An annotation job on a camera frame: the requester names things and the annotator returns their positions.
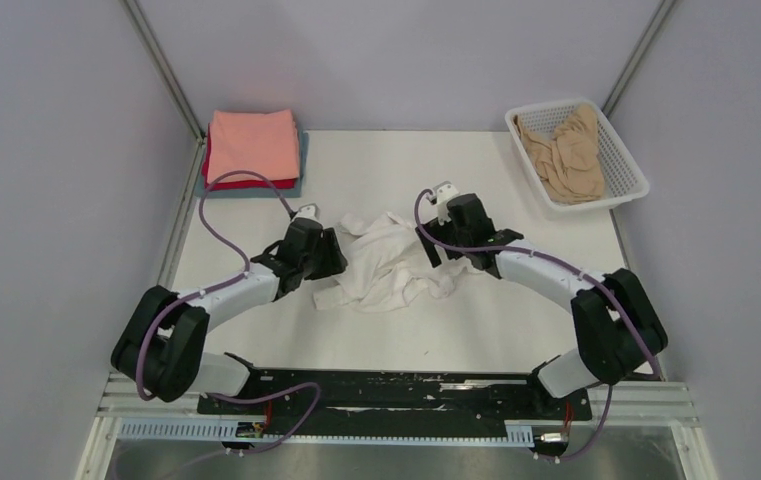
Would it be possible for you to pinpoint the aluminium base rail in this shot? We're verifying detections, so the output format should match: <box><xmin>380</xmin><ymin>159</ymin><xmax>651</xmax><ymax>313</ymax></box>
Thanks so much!
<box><xmin>96</xmin><ymin>373</ymin><xmax>700</xmax><ymax>427</ymax></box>

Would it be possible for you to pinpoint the right aluminium frame post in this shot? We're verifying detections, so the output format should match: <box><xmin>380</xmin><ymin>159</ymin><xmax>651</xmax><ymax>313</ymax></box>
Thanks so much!
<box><xmin>601</xmin><ymin>0</ymin><xmax>681</xmax><ymax>117</ymax></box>

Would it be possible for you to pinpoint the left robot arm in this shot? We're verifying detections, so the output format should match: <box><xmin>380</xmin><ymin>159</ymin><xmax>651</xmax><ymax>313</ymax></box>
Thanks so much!
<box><xmin>110</xmin><ymin>217</ymin><xmax>347</xmax><ymax>414</ymax></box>

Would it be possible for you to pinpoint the folded red t shirt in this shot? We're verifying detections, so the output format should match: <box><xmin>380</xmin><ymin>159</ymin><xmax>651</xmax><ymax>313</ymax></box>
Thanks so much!
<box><xmin>201</xmin><ymin>139</ymin><xmax>299</xmax><ymax>191</ymax></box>

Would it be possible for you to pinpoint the folded peach t shirt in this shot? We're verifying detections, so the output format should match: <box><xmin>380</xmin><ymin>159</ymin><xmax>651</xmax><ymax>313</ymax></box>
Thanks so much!
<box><xmin>205</xmin><ymin>109</ymin><xmax>301</xmax><ymax>189</ymax></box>

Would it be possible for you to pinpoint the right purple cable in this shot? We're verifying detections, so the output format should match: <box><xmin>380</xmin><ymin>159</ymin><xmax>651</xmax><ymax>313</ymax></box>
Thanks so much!
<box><xmin>413</xmin><ymin>188</ymin><xmax>664</xmax><ymax>463</ymax></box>

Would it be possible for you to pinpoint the white slotted cable duct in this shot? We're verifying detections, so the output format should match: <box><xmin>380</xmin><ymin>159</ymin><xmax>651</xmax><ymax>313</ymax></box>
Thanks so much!
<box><xmin>116</xmin><ymin>418</ymin><xmax>535</xmax><ymax>448</ymax></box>

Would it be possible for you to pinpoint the folded blue t shirt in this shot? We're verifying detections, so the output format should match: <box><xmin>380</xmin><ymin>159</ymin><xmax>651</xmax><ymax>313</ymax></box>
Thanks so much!
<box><xmin>193</xmin><ymin>129</ymin><xmax>310</xmax><ymax>199</ymax></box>

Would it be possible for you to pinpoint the white plastic basket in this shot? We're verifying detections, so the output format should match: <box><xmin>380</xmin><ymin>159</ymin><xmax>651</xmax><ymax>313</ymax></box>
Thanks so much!
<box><xmin>505</xmin><ymin>98</ymin><xmax>650</xmax><ymax>218</ymax></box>

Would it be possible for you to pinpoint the white t shirt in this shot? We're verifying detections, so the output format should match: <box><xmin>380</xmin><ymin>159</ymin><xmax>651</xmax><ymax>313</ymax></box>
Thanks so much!
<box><xmin>313</xmin><ymin>212</ymin><xmax>480</xmax><ymax>313</ymax></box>

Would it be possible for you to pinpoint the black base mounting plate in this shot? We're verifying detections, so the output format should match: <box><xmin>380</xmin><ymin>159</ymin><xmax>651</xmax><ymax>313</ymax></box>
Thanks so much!
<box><xmin>197</xmin><ymin>357</ymin><xmax>592</xmax><ymax>437</ymax></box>

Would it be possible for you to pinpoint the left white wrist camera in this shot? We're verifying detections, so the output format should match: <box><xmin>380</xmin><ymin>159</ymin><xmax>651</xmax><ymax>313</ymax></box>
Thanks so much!
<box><xmin>291</xmin><ymin>203</ymin><xmax>320</xmax><ymax>222</ymax></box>

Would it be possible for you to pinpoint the aluminium frame post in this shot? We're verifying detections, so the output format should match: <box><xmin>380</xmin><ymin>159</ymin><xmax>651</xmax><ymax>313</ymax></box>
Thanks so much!
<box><xmin>120</xmin><ymin>0</ymin><xmax>206</xmax><ymax>144</ymax></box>
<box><xmin>601</xmin><ymin>0</ymin><xmax>681</xmax><ymax>117</ymax></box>

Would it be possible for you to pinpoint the beige crumpled t shirt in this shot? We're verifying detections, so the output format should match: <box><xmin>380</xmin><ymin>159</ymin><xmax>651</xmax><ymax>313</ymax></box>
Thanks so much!
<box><xmin>513</xmin><ymin>104</ymin><xmax>606</xmax><ymax>205</ymax></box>

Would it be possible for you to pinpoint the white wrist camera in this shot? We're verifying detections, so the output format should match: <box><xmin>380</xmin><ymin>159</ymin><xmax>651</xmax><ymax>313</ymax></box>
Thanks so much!
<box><xmin>291</xmin><ymin>203</ymin><xmax>320</xmax><ymax>222</ymax></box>
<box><xmin>428</xmin><ymin>181</ymin><xmax>460</xmax><ymax>225</ymax></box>

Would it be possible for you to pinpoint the left aluminium frame post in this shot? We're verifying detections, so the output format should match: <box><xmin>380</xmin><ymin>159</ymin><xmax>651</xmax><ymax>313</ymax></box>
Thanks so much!
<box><xmin>120</xmin><ymin>0</ymin><xmax>206</xmax><ymax>144</ymax></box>

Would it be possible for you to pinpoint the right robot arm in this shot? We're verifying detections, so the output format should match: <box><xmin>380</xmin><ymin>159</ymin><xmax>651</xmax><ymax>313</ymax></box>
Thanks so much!
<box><xmin>413</xmin><ymin>184</ymin><xmax>669</xmax><ymax>418</ymax></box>

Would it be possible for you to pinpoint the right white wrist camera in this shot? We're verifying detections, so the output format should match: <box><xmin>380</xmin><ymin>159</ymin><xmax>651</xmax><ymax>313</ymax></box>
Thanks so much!
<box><xmin>428</xmin><ymin>181</ymin><xmax>460</xmax><ymax>225</ymax></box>

